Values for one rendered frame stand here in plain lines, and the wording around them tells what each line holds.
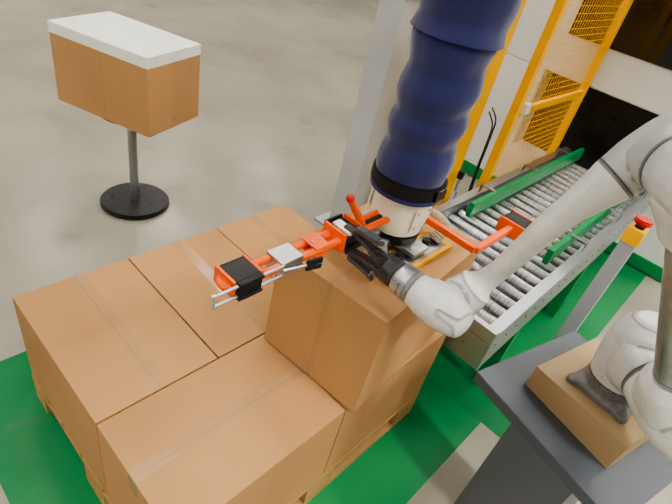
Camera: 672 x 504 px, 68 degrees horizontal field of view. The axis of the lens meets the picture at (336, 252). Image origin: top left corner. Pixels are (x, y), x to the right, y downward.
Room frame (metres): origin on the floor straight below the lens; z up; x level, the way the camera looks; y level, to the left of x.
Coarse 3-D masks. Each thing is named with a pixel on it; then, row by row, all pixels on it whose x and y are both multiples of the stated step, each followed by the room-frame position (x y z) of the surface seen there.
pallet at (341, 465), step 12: (36, 384) 1.05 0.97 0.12; (48, 408) 1.02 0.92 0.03; (408, 408) 1.42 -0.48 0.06; (60, 420) 0.92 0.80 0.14; (396, 420) 1.35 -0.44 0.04; (372, 432) 1.19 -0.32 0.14; (384, 432) 1.29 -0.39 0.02; (72, 444) 0.87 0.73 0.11; (360, 444) 1.13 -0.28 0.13; (372, 444) 1.23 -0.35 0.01; (348, 456) 1.14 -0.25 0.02; (336, 468) 1.08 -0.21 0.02; (96, 480) 0.76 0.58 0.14; (324, 480) 0.98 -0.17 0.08; (96, 492) 0.77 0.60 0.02; (312, 492) 0.94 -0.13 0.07
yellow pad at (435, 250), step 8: (432, 232) 1.43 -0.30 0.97; (424, 240) 1.32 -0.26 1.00; (432, 240) 1.37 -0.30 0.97; (432, 248) 1.33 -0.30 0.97; (440, 248) 1.34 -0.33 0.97; (448, 248) 1.36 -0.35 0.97; (400, 256) 1.20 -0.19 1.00; (408, 256) 1.25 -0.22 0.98; (424, 256) 1.27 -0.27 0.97; (432, 256) 1.29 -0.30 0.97; (416, 264) 1.22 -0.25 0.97; (424, 264) 1.25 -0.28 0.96
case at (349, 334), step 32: (448, 256) 1.34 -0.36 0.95; (288, 288) 1.13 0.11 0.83; (320, 288) 1.07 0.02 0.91; (352, 288) 1.06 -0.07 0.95; (384, 288) 1.10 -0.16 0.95; (288, 320) 1.12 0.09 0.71; (320, 320) 1.06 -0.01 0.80; (352, 320) 1.01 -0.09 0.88; (384, 320) 0.97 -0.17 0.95; (416, 320) 1.16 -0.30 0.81; (288, 352) 1.10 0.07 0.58; (320, 352) 1.04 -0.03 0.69; (352, 352) 0.99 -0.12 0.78; (384, 352) 1.01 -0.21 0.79; (320, 384) 1.03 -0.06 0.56; (352, 384) 0.97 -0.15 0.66
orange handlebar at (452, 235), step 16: (368, 224) 1.19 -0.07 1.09; (384, 224) 1.23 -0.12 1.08; (432, 224) 1.29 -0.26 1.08; (304, 240) 1.03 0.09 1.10; (320, 240) 1.04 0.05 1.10; (336, 240) 1.07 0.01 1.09; (464, 240) 1.23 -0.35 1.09; (496, 240) 1.29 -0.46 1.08; (304, 256) 0.97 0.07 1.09; (224, 288) 0.79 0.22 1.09
